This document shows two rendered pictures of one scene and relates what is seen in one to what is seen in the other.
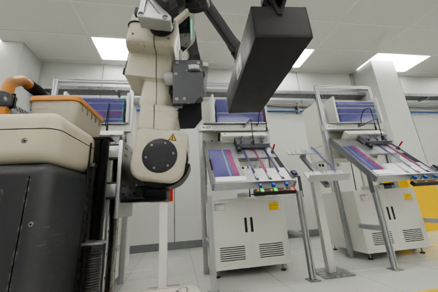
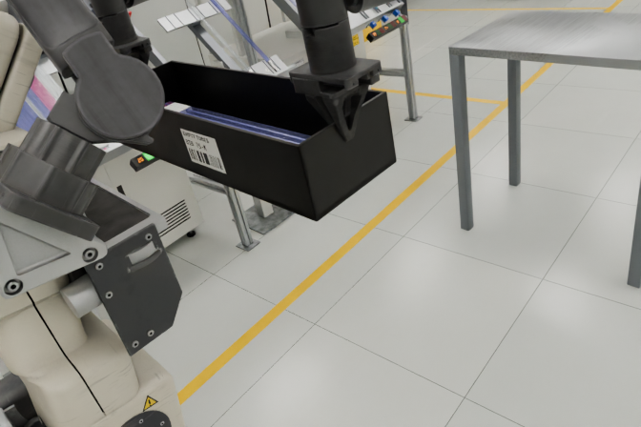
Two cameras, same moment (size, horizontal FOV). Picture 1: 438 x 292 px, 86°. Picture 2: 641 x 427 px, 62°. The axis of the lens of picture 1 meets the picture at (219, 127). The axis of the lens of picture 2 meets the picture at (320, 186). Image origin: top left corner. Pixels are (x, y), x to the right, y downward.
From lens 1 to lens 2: 84 cm
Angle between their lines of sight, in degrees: 57
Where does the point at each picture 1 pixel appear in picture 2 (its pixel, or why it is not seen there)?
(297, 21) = (375, 137)
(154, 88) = (37, 321)
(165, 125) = (127, 394)
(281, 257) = (186, 222)
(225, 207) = not seen: hidden behind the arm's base
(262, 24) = (323, 183)
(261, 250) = not seen: hidden behind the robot
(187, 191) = not seen: outside the picture
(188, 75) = (138, 278)
